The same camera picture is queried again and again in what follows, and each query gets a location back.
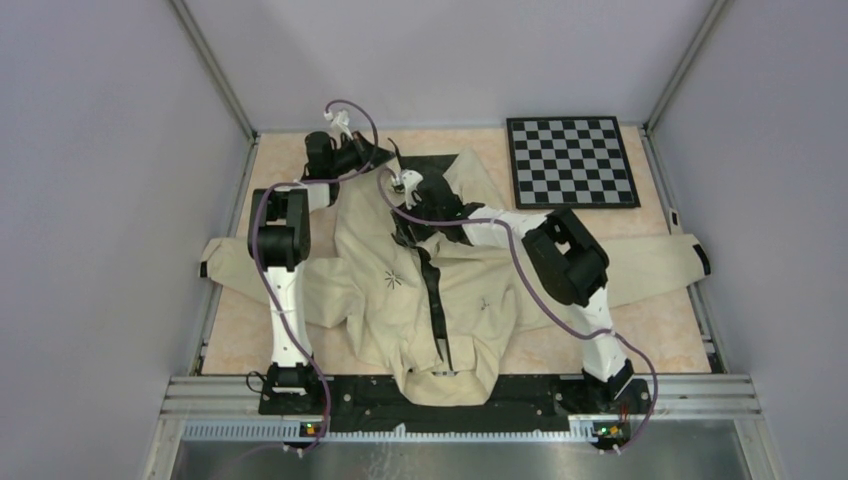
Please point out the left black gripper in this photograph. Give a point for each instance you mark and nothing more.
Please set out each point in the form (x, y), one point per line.
(367, 154)

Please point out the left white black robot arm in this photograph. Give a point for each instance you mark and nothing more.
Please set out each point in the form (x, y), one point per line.
(279, 243)

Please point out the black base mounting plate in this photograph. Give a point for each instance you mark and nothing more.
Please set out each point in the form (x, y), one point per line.
(457, 404)

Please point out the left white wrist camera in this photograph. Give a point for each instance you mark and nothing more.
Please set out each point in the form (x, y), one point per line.
(339, 122)

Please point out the aluminium frame rail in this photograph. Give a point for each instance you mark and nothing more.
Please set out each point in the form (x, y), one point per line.
(225, 407)

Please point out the black white checkerboard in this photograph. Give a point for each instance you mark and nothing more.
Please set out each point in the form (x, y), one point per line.
(572, 162)

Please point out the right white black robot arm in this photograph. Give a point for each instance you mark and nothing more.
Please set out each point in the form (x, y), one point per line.
(555, 248)

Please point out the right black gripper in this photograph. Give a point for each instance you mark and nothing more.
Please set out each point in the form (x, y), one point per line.
(404, 235)

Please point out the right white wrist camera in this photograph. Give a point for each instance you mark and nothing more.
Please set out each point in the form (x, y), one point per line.
(406, 182)

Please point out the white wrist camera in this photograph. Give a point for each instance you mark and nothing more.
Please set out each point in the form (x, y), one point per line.
(406, 182)
(339, 122)

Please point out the cream zip-up jacket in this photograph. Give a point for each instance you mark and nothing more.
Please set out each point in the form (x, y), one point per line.
(376, 289)

